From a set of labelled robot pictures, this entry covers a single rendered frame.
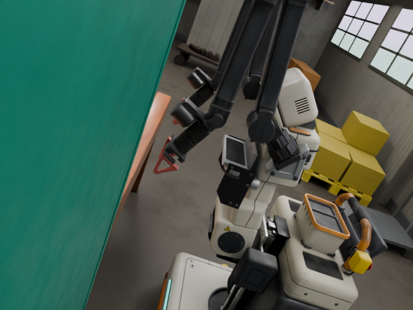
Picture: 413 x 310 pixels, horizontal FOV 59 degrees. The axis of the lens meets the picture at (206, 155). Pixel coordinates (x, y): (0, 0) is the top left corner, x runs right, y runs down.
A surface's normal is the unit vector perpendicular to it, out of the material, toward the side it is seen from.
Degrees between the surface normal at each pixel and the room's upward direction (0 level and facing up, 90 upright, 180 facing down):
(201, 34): 90
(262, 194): 90
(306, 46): 90
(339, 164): 90
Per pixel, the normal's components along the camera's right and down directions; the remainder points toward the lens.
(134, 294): 0.36, -0.83
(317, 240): -0.07, 0.46
